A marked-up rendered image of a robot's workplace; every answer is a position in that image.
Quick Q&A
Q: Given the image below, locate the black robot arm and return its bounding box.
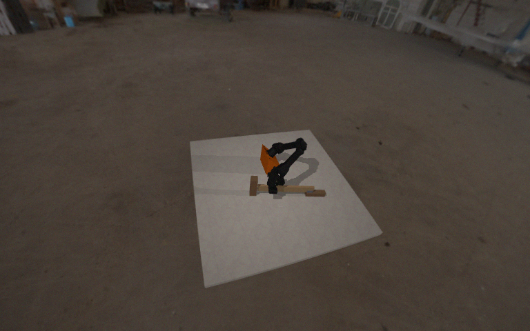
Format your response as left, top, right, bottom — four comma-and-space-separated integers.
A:
266, 138, 307, 187

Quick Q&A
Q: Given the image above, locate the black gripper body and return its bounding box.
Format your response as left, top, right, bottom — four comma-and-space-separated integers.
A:
267, 172, 277, 194

